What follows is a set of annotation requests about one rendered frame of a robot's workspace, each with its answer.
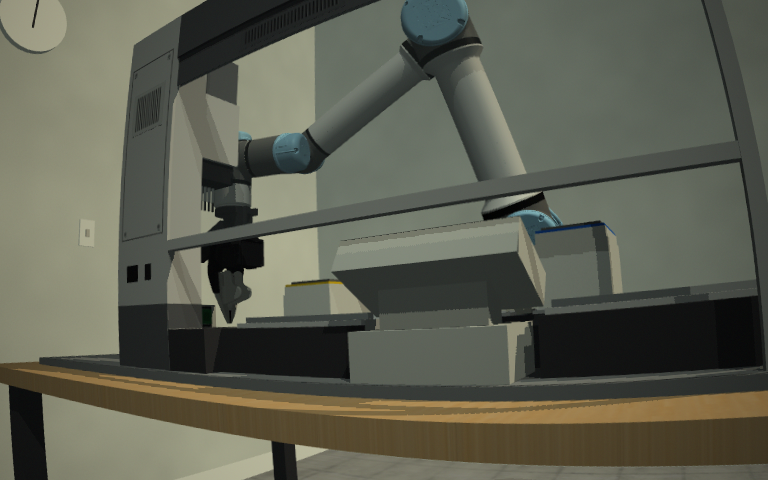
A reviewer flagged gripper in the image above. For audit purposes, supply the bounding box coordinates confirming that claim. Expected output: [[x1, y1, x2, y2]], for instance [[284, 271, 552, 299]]
[[207, 237, 264, 324]]

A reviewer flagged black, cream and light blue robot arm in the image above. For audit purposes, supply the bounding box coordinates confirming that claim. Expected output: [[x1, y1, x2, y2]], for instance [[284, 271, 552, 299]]
[[201, 192, 563, 263]]

